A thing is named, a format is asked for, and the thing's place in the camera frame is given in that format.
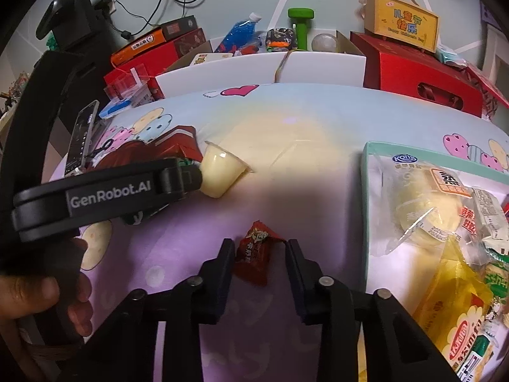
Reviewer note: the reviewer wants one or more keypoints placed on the yellow pudding cup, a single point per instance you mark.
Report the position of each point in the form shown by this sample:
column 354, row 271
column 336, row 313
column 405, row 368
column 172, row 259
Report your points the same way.
column 220, row 171

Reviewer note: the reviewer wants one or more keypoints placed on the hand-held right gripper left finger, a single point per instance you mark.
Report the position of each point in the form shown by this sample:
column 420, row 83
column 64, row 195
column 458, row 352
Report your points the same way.
column 223, row 270

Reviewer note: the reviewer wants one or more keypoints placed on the blue and white packet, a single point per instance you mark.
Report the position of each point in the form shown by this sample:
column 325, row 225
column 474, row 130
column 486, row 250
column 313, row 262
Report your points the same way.
column 115, row 108

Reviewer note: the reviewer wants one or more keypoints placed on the black chair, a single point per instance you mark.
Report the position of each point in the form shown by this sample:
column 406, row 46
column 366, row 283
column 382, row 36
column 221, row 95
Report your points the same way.
column 59, row 119

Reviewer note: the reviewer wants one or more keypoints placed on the dark green snack packet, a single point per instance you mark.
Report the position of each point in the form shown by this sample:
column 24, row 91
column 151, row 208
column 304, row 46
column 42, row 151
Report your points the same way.
column 475, row 354

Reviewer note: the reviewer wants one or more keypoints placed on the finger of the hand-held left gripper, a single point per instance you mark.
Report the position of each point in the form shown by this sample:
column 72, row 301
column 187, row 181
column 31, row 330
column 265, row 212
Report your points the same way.
column 179, row 179
column 137, row 217

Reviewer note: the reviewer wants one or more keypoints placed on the teal packet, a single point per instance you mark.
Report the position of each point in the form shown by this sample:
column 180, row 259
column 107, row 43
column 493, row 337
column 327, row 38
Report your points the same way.
column 451, row 56

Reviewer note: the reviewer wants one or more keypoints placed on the red candy packet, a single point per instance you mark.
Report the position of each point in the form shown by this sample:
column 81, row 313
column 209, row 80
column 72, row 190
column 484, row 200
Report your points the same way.
column 254, row 254

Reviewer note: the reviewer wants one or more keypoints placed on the small white yellow box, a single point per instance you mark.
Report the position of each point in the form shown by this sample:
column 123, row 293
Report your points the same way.
column 210, row 59

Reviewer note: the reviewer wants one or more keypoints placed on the clear plastic box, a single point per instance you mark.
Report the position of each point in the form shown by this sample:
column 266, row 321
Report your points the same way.
column 127, row 85

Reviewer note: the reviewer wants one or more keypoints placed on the orange box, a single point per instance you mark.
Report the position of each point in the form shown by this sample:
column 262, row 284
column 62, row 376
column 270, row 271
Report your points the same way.
column 137, row 47

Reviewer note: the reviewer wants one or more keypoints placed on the wall charger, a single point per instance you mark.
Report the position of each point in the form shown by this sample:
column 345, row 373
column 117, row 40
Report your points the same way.
column 105, row 6

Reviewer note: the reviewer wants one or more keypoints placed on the person's left hand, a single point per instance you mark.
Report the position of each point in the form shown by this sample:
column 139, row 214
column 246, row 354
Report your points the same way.
column 79, row 282

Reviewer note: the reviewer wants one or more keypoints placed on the black flat box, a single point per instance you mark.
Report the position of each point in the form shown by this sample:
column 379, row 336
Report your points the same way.
column 181, row 27

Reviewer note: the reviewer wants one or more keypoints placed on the clear round ball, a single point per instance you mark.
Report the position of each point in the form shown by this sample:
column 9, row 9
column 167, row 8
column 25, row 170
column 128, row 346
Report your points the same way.
column 324, row 43

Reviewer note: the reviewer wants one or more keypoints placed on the blue bottle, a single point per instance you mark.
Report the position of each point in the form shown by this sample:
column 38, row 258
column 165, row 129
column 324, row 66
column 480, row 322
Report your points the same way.
column 238, row 34

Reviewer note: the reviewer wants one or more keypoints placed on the printed cartoon bedsheet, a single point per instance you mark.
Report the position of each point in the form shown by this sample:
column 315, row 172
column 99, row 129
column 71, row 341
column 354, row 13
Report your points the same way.
column 302, row 147

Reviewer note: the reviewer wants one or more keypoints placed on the green dumbbell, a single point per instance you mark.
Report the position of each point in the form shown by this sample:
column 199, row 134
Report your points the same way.
column 303, row 28

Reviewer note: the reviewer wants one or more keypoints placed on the red gift box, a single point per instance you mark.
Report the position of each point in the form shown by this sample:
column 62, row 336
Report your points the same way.
column 401, row 73

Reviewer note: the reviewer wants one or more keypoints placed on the yellow bread packet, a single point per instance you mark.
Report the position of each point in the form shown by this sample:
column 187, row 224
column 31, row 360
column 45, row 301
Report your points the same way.
column 449, row 306

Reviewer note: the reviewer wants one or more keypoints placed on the round cake packet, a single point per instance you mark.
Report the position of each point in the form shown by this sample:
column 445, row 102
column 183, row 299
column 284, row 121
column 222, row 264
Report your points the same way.
column 417, row 207

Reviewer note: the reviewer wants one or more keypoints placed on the smartphone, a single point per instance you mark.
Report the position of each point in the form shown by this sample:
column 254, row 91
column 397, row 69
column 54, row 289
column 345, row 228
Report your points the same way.
column 81, row 139

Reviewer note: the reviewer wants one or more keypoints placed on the colourful black pouch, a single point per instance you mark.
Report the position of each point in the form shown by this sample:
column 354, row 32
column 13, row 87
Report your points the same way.
column 281, row 39

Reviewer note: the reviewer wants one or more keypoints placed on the patterned red box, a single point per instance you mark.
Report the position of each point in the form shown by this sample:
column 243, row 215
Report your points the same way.
column 491, row 91

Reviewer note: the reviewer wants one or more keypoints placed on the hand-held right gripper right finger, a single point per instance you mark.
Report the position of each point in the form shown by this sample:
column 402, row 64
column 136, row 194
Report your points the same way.
column 298, row 274

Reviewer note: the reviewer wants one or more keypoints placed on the open cardboard box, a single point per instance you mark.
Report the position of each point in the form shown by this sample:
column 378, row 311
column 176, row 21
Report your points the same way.
column 179, row 61

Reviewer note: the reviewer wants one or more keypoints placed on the white tray with teal rim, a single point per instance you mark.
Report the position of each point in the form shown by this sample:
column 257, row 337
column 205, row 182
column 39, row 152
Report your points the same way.
column 377, row 270

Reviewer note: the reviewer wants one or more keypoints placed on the dark red box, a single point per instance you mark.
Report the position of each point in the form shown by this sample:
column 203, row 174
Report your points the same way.
column 159, row 57

